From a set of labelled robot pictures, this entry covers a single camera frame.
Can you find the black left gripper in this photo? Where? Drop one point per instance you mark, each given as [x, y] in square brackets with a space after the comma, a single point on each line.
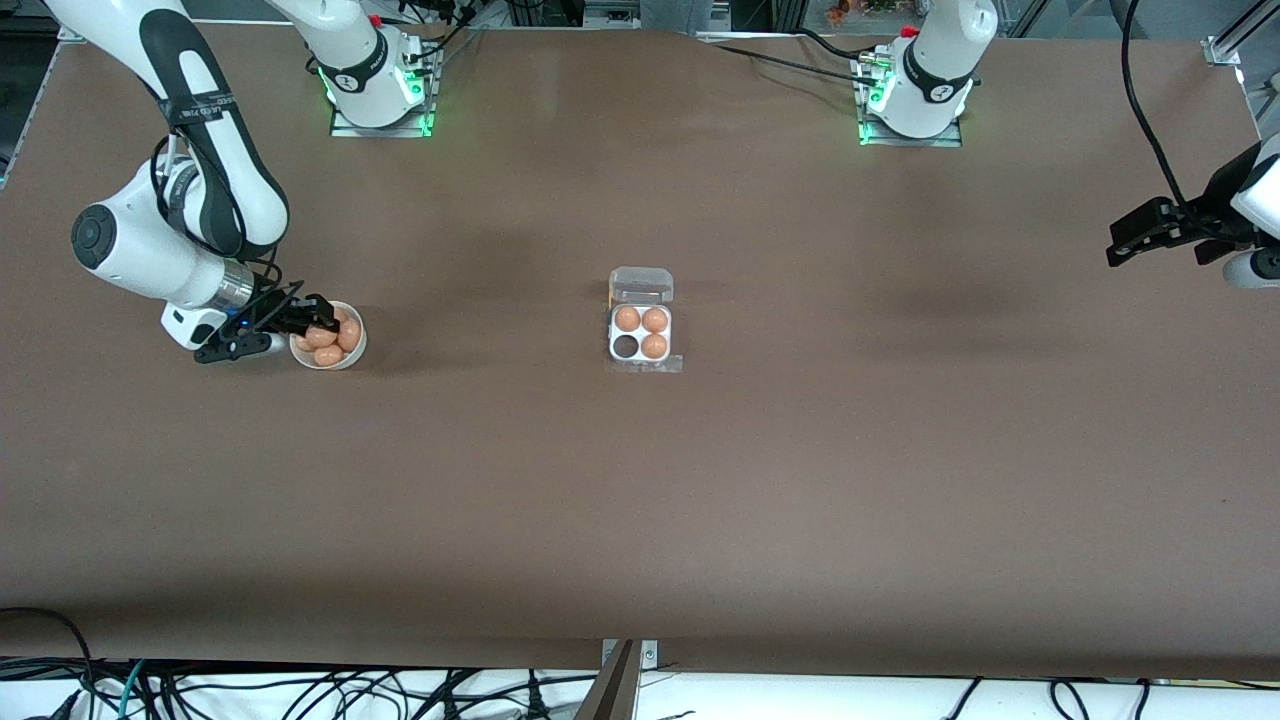
[1216, 197]

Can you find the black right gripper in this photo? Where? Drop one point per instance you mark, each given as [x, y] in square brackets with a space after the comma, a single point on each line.
[268, 309]

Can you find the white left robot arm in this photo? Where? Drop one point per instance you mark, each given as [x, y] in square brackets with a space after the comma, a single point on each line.
[935, 70]

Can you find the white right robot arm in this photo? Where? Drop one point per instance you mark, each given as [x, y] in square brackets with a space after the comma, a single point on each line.
[215, 150]

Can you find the clear plastic egg carton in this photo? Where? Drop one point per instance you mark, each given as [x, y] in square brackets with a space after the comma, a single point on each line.
[642, 285]

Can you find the white bowl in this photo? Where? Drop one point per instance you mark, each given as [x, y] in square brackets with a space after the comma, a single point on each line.
[345, 360]

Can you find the dark metal bar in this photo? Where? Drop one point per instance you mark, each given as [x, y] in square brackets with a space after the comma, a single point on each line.
[612, 690]

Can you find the aluminium frame corner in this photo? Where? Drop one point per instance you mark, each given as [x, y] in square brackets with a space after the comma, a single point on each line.
[1235, 45]

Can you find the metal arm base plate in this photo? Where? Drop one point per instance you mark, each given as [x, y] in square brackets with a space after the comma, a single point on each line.
[425, 110]
[955, 138]

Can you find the metal bracket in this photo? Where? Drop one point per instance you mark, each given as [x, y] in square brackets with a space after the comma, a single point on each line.
[650, 655]

